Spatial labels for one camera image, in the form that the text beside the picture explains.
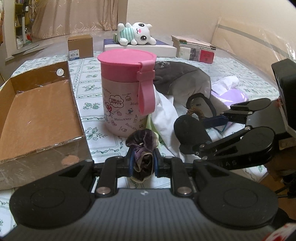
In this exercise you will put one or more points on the stack of books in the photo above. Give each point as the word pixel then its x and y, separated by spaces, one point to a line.
pixel 193 50

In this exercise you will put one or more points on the purple velvet scrunchie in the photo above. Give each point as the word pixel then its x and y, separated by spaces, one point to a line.
pixel 143 142

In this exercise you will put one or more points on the purple tissue pack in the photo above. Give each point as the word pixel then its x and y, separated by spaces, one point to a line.
pixel 224 94

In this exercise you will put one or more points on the small brown cardboard box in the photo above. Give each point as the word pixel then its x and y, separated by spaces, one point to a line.
pixel 80 47

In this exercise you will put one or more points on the white flat box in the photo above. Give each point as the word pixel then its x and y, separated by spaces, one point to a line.
pixel 160 49

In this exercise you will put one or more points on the pink Hello Kitty cup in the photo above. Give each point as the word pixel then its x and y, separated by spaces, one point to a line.
pixel 127 79

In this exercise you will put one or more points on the white bunny plush toy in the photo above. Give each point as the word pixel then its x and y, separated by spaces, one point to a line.
pixel 136 34

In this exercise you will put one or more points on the black sleep mask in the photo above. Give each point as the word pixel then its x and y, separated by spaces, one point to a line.
pixel 190 127

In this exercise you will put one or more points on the open brown cardboard tray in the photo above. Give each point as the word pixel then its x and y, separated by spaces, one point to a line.
pixel 41 130

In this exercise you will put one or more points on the white cloth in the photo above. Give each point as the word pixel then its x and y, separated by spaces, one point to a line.
pixel 167 110

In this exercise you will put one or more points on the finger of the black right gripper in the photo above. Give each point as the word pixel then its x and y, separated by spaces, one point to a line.
pixel 242 145
pixel 237 113

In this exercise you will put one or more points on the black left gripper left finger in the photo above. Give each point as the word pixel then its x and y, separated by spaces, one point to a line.
pixel 109 172

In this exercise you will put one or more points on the pink curtain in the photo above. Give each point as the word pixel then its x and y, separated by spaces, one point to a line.
pixel 58 18

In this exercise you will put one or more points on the light green cloth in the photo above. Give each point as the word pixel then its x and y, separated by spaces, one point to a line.
pixel 150 126

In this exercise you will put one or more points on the wooden bookshelf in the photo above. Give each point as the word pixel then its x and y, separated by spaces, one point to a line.
pixel 23 23

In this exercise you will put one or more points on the grey fabric pouch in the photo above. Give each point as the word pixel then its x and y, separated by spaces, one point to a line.
pixel 181 80

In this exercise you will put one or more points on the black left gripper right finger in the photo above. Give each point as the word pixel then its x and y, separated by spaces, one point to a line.
pixel 174 169

